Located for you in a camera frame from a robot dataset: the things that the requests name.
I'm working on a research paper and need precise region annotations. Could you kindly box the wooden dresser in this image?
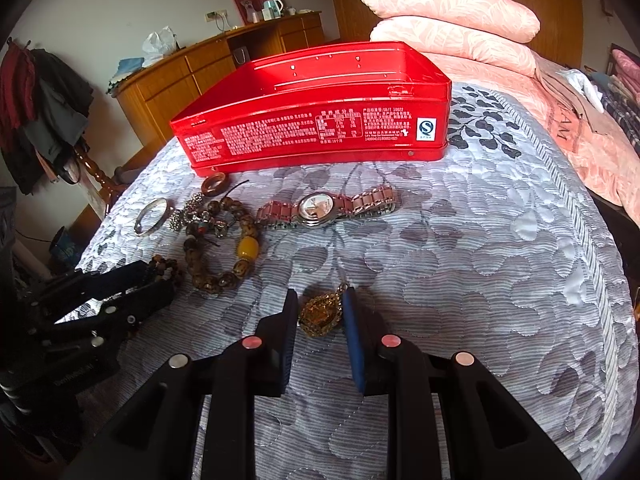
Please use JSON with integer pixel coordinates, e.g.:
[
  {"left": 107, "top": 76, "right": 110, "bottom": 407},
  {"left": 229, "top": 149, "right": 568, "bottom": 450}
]
[{"left": 106, "top": 11, "right": 326, "bottom": 131}]

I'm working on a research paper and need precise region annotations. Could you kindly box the beige cloth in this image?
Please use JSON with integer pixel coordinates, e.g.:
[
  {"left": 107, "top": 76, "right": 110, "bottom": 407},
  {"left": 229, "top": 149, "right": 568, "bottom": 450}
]
[{"left": 535, "top": 60, "right": 621, "bottom": 133}]

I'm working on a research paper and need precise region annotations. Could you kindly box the silver bangle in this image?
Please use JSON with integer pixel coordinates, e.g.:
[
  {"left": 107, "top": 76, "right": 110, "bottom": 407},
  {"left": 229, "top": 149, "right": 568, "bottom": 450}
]
[{"left": 134, "top": 199, "right": 176, "bottom": 237}]

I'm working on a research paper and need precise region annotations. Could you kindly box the blue container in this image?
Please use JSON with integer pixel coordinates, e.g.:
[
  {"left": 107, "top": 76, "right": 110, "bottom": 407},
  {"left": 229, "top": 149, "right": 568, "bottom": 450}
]
[{"left": 51, "top": 226, "right": 82, "bottom": 267}]

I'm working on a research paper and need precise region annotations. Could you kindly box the gold pendant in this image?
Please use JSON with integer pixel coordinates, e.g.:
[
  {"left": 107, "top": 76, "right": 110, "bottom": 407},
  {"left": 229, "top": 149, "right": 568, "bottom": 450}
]
[{"left": 298, "top": 282, "right": 349, "bottom": 338}]

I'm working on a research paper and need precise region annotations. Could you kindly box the brown ring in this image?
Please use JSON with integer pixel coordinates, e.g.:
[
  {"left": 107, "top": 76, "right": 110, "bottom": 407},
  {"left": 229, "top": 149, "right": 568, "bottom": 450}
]
[{"left": 201, "top": 172, "right": 229, "bottom": 196}]

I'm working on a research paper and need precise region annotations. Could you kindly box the silver charm bracelet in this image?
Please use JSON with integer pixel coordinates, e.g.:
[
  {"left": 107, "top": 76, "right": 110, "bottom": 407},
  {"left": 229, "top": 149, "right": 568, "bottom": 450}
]
[{"left": 167, "top": 195, "right": 231, "bottom": 233}]

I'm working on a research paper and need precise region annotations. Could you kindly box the red tin box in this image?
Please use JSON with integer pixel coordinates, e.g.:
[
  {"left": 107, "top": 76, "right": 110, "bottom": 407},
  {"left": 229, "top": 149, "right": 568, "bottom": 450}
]
[{"left": 169, "top": 40, "right": 453, "bottom": 178}]

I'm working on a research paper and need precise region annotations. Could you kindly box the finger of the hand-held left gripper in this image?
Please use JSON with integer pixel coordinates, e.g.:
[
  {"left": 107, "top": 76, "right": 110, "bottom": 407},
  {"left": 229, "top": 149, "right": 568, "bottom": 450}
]
[
  {"left": 20, "top": 259, "right": 163, "bottom": 320},
  {"left": 29, "top": 279, "right": 178, "bottom": 350}
]

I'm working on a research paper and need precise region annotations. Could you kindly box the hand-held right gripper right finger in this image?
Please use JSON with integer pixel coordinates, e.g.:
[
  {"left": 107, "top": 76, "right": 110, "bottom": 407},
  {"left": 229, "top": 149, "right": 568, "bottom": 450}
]
[{"left": 341, "top": 286, "right": 596, "bottom": 480}]

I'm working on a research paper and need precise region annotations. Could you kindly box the pink bed cover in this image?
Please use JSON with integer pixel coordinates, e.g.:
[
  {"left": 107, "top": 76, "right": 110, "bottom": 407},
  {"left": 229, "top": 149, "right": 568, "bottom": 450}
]
[{"left": 435, "top": 50, "right": 640, "bottom": 211}]

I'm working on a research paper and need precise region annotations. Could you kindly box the folded pink blanket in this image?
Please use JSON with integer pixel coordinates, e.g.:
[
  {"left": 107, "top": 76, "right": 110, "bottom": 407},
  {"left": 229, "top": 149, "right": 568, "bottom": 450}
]
[{"left": 611, "top": 49, "right": 640, "bottom": 93}]

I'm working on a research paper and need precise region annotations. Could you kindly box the folded pink quilt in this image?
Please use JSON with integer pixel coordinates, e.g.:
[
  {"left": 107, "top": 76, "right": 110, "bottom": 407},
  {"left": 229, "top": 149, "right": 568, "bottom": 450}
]
[
  {"left": 357, "top": 0, "right": 542, "bottom": 43},
  {"left": 370, "top": 16, "right": 538, "bottom": 78}
]

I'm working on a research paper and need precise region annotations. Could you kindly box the white plastic bag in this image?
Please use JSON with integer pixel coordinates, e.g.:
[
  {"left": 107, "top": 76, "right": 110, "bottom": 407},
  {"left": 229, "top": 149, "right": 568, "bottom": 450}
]
[{"left": 141, "top": 26, "right": 179, "bottom": 56}]

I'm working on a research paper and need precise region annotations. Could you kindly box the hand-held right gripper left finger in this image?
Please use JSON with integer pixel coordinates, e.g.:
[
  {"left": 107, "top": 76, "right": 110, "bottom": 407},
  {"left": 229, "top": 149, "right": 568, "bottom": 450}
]
[{"left": 60, "top": 288, "right": 300, "bottom": 480}]

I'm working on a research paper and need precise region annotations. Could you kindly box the plaid cloth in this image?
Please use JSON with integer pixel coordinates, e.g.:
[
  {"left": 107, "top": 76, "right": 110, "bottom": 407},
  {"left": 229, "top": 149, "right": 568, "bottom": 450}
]
[{"left": 590, "top": 72, "right": 640, "bottom": 146}]

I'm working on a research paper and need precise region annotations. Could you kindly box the pink metal wristwatch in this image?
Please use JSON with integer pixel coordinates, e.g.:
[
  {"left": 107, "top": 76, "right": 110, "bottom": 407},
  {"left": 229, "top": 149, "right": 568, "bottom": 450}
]
[{"left": 256, "top": 185, "right": 401, "bottom": 231}]

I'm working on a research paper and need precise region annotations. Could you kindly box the coat rack with clothes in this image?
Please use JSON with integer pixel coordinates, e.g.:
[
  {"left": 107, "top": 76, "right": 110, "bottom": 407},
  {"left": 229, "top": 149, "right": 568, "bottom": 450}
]
[{"left": 0, "top": 40, "right": 96, "bottom": 196}]

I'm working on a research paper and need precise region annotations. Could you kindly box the dark wooden bead bracelet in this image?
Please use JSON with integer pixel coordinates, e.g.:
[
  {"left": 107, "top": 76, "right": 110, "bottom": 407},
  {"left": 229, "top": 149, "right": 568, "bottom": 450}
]
[{"left": 142, "top": 256, "right": 185, "bottom": 288}]

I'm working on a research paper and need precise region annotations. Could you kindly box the wooden coat rack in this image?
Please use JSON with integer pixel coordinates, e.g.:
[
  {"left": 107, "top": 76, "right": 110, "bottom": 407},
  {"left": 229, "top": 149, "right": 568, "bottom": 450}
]
[{"left": 75, "top": 142, "right": 126, "bottom": 206}]

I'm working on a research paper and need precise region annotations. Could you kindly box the white cloth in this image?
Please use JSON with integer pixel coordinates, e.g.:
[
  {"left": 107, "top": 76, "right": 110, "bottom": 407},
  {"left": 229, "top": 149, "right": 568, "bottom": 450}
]
[{"left": 560, "top": 67, "right": 606, "bottom": 113}]

